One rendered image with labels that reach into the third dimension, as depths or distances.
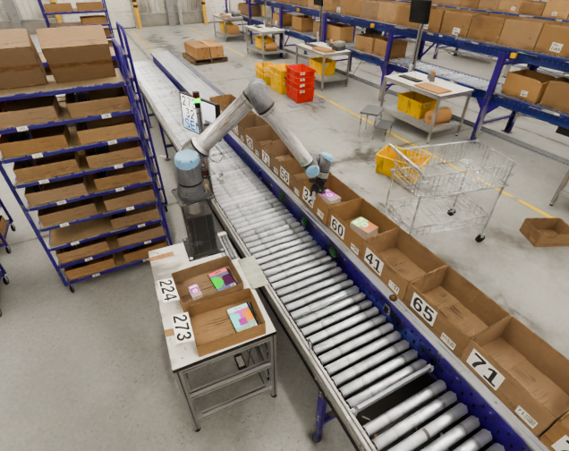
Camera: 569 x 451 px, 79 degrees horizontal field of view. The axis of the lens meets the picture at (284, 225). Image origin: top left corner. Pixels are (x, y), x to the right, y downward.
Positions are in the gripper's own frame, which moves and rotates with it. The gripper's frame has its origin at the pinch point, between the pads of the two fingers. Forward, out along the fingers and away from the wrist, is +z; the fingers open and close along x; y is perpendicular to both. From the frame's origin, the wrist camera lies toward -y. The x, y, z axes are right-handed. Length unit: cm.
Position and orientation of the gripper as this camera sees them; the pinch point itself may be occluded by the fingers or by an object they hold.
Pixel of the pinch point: (312, 199)
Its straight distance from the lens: 259.1
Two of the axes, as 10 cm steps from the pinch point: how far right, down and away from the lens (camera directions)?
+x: 8.7, -0.9, 4.9
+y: 4.6, 5.4, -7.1
